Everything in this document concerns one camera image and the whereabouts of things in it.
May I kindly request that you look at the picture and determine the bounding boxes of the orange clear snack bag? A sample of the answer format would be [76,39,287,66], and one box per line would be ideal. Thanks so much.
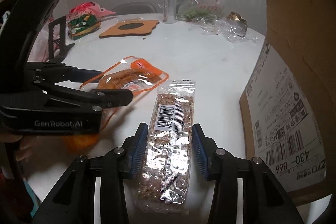
[79,56,170,132]

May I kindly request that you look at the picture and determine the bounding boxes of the clear granola bar pack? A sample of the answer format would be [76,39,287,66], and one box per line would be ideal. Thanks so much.
[135,80,196,214]

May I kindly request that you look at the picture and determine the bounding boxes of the person's left hand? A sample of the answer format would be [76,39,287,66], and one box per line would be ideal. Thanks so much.
[1,132,37,179]

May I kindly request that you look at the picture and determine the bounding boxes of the black phone stand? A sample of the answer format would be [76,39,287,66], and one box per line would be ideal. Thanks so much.
[48,16,75,63]

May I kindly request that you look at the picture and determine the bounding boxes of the green candy pack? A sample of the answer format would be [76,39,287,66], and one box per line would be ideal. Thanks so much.
[67,14,101,40]

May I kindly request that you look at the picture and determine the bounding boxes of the pink red snack bag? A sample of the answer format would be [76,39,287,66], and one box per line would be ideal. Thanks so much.
[67,2,117,21]

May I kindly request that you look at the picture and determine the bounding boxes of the wooden toast-shaped coaster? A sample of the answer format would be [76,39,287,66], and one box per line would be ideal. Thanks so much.
[98,20,159,39]

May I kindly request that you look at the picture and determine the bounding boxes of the grey chair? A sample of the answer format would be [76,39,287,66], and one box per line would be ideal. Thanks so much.
[112,2,157,15]
[176,0,186,14]

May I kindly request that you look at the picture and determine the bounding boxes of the brown cardboard box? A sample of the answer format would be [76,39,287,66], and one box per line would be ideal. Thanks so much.
[240,0,335,205]

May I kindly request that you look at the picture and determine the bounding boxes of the clear dotted plastic bag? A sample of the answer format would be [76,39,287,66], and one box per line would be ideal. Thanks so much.
[177,0,226,22]

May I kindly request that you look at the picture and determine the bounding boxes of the crumpled clear wrapper gold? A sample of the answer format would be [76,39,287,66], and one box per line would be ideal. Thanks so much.
[201,12,258,43]

